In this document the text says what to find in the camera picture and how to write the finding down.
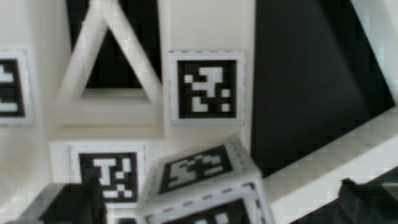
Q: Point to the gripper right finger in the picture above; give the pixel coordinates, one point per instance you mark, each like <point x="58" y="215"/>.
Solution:
<point x="367" y="202"/>

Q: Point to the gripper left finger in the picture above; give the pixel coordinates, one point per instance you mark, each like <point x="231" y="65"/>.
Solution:
<point x="76" y="207"/>

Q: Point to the white chair leg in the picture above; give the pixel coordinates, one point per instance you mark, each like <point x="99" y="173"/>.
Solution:
<point x="204" y="188"/>

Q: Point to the white chair back frame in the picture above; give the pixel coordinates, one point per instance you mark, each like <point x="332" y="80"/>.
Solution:
<point x="112" y="120"/>

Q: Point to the white U-shaped obstacle fence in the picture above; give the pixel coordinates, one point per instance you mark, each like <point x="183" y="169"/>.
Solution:
<point x="360" y="155"/>

